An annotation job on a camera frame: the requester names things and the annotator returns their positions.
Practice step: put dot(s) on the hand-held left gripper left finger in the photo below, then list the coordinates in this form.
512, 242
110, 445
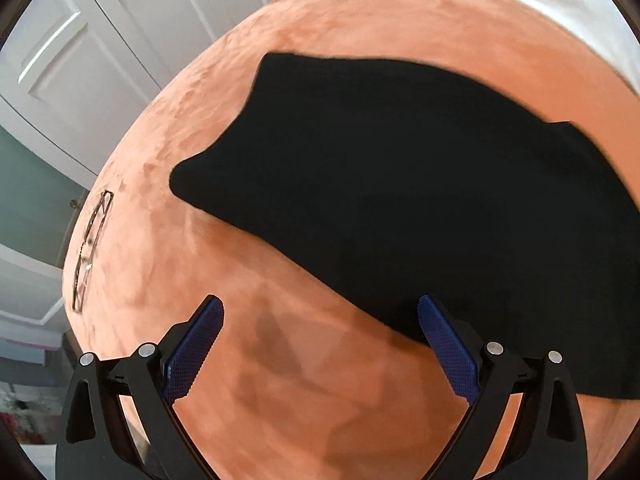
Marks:
197, 350

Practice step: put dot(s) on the orange plush blanket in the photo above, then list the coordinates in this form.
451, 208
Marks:
325, 410

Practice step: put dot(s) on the white wardrobe doors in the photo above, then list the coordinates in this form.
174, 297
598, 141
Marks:
125, 35

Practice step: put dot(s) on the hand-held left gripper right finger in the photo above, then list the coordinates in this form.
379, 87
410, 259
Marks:
447, 355

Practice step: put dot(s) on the black pants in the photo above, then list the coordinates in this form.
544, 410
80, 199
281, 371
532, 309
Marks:
400, 185

